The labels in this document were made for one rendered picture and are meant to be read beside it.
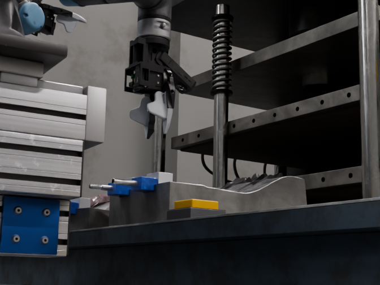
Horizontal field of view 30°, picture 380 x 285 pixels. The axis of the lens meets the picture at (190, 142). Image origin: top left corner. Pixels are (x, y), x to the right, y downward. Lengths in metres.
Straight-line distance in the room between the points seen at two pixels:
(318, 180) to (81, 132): 1.27
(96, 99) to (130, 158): 3.86
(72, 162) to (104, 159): 3.80
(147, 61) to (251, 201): 0.38
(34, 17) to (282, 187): 0.75
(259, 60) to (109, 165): 2.46
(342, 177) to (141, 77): 0.90
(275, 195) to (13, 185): 0.72
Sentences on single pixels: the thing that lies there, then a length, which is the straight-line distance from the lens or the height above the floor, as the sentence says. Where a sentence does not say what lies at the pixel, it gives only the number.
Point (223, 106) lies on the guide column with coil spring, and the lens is 2.67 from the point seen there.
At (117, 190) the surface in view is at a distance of 1.58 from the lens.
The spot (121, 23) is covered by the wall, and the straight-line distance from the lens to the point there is 5.21.
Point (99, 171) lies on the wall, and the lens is 4.89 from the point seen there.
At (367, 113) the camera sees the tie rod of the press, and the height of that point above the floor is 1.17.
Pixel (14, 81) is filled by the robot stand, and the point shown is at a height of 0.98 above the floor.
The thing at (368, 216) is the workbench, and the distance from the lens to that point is 0.94.
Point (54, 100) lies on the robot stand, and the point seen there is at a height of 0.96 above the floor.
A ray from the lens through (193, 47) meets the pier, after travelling 5.08.
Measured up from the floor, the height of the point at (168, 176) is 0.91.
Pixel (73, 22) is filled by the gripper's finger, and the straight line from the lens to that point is 2.13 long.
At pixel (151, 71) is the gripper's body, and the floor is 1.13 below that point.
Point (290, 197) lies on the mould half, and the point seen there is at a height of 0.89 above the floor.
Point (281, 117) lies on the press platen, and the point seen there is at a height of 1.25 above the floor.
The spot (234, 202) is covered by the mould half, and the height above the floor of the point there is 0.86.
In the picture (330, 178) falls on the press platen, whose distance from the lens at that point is 2.24.
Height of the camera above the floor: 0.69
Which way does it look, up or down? 11 degrees up
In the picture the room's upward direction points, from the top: 1 degrees clockwise
